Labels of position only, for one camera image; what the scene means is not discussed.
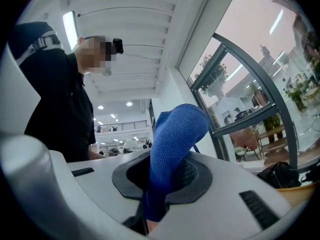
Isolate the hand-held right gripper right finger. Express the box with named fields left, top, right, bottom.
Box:
left=149, top=150, right=293, bottom=240

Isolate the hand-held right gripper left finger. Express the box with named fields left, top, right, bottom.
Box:
left=48, top=149, right=152, bottom=236

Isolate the blue cloth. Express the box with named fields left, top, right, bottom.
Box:
left=144, top=103, right=212, bottom=223

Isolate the person's left forearm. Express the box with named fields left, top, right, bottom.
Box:
left=87, top=147, right=106, bottom=160

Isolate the black backpack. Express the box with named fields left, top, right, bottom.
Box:
left=256, top=161, right=302, bottom=189

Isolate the person's head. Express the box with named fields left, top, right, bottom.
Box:
left=76, top=35, right=118, bottom=77

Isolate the long ceiling light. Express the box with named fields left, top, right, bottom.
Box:
left=62, top=10, right=78, bottom=51

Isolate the black strap bag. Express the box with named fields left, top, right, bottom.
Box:
left=299, top=158, right=320, bottom=184

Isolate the head-mounted camera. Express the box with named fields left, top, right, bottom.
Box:
left=111, top=38, right=125, bottom=55

